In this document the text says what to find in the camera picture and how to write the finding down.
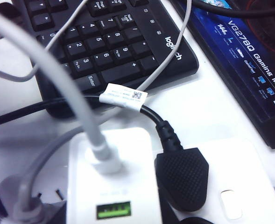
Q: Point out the white power strip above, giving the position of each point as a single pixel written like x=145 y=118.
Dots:
x=244 y=177

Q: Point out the black Logitech keyboard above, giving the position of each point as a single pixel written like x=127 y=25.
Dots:
x=118 y=46

